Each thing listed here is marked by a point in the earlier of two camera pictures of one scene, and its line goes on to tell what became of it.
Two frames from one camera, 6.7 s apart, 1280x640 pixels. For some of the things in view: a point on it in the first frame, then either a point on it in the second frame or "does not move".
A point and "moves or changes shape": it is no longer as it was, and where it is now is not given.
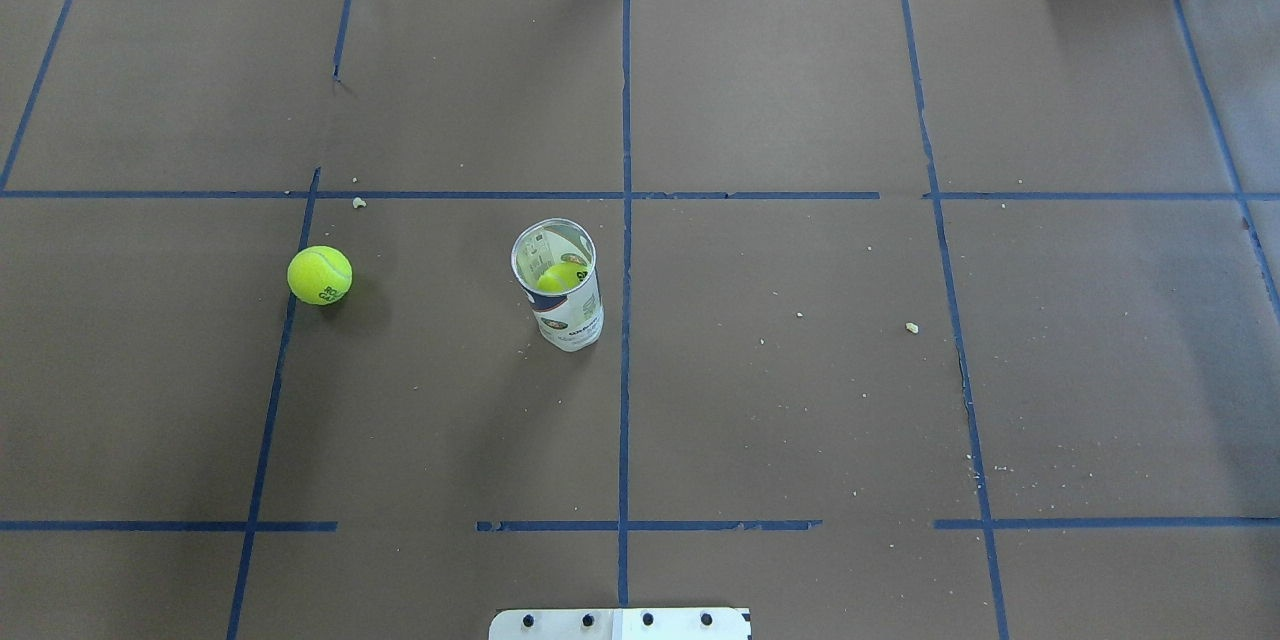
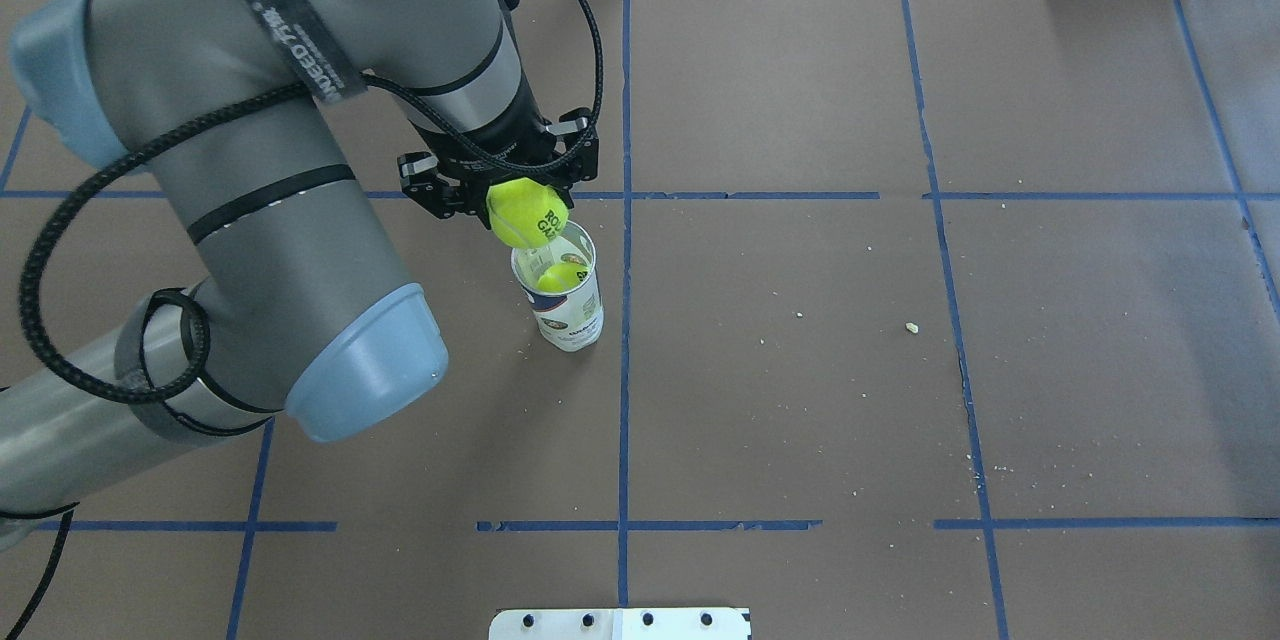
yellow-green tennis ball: (319, 275) moves or changes shape
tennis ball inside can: (561, 277) does not move
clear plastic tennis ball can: (555, 263) does not move
